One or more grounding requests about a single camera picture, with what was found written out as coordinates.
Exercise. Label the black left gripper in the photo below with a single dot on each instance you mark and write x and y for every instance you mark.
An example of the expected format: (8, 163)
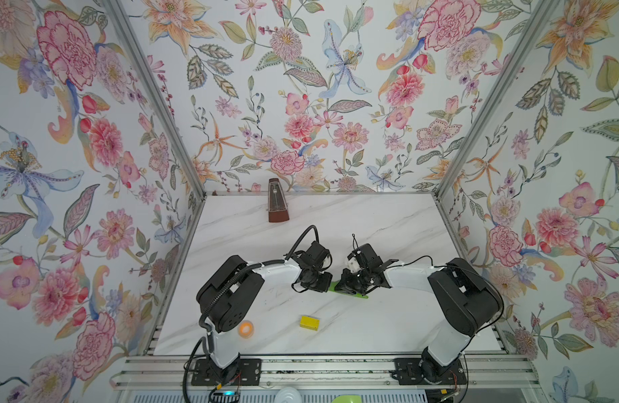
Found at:
(325, 283)

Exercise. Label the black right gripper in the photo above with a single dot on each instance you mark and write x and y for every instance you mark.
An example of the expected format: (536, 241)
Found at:
(345, 283)

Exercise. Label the green square paper sheet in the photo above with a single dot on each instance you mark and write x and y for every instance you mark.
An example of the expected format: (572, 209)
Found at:
(332, 288)

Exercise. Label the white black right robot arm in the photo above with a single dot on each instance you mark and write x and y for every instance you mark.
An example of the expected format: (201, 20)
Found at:
(469, 303)

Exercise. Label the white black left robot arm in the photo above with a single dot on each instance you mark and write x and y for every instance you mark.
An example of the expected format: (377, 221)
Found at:
(228, 295)

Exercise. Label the yellow sponge block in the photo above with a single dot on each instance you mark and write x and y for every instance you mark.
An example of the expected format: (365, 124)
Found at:
(309, 323)

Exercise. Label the brown wooden metronome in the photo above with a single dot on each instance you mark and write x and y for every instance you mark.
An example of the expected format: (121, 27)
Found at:
(277, 208)

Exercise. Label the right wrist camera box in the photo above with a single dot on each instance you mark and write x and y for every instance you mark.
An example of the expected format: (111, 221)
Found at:
(352, 264)

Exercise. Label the aluminium frame post right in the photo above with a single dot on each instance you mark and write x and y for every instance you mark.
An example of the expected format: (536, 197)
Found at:
(538, 20)

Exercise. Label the aluminium frame post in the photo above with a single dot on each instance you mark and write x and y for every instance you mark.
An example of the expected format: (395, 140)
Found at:
(122, 25)
(538, 20)

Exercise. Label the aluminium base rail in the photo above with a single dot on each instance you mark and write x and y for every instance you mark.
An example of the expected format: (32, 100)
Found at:
(479, 371)

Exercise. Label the aluminium frame post left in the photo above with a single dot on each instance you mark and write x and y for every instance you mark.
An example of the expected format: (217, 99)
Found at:
(122, 25)

